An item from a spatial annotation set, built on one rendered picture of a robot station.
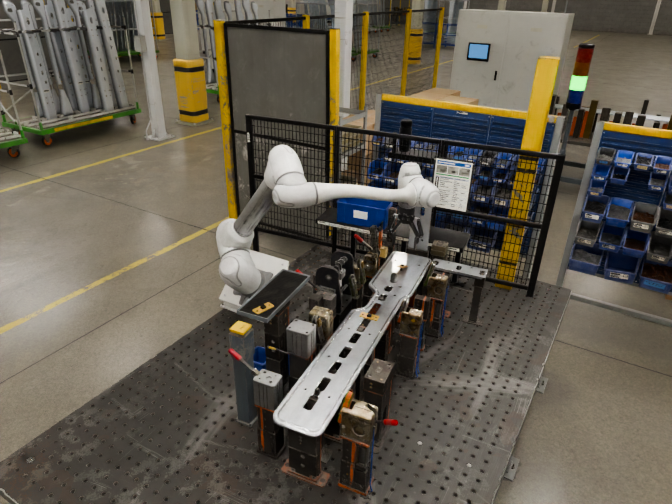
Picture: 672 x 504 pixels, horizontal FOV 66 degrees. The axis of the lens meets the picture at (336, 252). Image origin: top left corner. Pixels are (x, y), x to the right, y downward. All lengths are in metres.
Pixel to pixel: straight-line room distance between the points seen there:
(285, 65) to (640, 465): 3.73
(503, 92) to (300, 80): 4.90
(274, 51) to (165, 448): 3.36
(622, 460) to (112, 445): 2.62
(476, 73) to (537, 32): 1.03
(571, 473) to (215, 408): 1.94
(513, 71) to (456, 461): 7.25
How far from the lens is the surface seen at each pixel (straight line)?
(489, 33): 8.82
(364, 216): 3.03
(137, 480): 2.16
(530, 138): 2.92
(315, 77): 4.42
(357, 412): 1.76
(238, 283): 2.62
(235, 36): 4.91
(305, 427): 1.79
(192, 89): 9.74
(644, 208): 4.18
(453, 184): 3.01
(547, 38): 8.63
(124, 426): 2.34
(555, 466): 3.25
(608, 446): 3.49
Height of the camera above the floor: 2.29
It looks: 27 degrees down
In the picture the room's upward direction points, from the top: 1 degrees clockwise
